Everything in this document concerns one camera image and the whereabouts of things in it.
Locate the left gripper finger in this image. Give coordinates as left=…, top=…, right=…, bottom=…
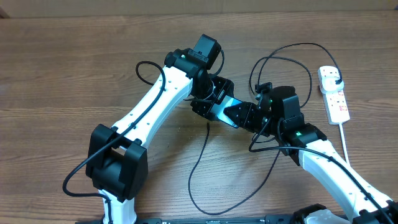
left=214, top=77, right=234, bottom=105
left=190, top=99, right=216, bottom=121

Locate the blue Galaxy smartphone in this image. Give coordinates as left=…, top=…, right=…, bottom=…
left=210, top=95, right=241, bottom=128

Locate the black charging cable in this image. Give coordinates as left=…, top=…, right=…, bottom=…
left=188, top=42, right=344, bottom=217

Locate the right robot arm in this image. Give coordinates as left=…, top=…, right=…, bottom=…
left=223, top=83, right=397, bottom=223

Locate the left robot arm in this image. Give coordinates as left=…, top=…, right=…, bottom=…
left=85, top=34, right=237, bottom=223

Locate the white charger plug adapter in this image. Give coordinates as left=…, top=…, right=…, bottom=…
left=320, top=77, right=345, bottom=94

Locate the white power strip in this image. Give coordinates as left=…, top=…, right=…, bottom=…
left=317, top=66, right=350, bottom=125

